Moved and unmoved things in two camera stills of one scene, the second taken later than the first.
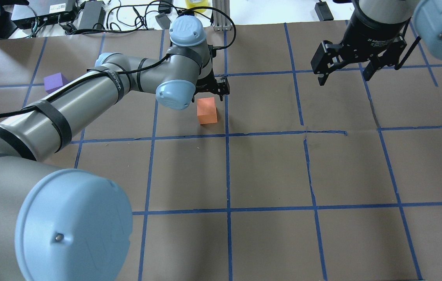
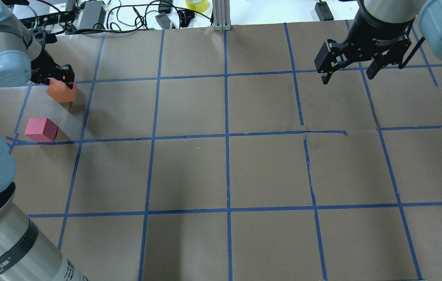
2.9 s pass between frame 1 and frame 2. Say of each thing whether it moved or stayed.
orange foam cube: moved
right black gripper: stayed
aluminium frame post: stayed
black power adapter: stayed
